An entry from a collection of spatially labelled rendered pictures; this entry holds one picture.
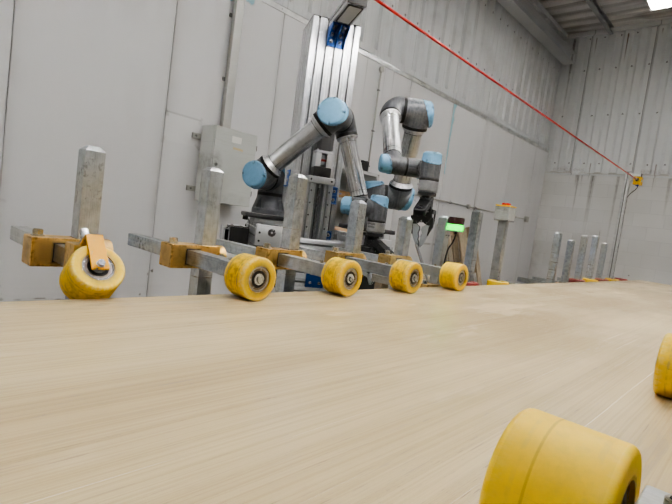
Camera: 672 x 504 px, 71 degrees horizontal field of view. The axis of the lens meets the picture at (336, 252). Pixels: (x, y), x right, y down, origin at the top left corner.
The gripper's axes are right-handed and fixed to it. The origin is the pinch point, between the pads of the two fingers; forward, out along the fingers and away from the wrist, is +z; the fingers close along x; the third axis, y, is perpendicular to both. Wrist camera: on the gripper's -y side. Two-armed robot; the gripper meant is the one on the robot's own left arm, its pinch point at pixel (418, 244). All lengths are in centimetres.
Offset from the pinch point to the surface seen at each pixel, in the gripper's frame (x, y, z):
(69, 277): 20, -131, 7
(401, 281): -12, -63, 7
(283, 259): 15, -77, 6
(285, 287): 16, -72, 13
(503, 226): -26, 46, -12
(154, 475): -22, -158, 10
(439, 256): -9.0, -2.1, 3.3
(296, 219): 16, -72, -5
